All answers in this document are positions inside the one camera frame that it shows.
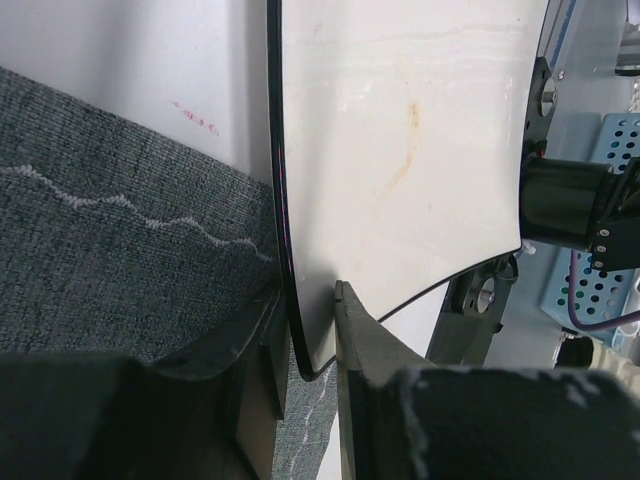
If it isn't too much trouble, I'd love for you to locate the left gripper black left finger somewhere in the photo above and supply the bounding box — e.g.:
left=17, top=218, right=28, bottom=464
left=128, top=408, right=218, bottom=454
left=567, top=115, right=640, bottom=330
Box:
left=1, top=289, right=289, bottom=479

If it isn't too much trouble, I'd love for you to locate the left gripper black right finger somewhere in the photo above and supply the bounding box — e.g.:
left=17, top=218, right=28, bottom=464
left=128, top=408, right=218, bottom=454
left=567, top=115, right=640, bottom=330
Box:
left=335, top=281, right=639, bottom=479

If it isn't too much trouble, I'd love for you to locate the dark grey cloth placemat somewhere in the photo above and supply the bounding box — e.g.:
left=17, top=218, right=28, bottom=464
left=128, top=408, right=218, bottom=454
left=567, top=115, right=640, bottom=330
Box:
left=1, top=70, right=336, bottom=479

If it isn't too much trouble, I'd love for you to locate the white square plate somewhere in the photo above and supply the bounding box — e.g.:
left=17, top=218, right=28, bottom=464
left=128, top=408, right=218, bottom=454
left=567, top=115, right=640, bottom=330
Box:
left=266, top=1, right=548, bottom=381

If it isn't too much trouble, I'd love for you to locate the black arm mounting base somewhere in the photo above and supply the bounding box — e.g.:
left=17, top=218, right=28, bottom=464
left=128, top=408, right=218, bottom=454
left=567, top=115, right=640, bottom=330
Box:
left=424, top=57, right=601, bottom=371

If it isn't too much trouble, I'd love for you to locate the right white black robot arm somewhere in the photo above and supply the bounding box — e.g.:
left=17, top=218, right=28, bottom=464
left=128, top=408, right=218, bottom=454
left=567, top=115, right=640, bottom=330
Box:
left=519, top=157, right=639, bottom=272

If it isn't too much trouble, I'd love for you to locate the blue perforated bin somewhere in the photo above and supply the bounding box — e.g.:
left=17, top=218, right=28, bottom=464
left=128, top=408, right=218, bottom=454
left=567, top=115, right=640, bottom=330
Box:
left=540, top=113, right=639, bottom=332

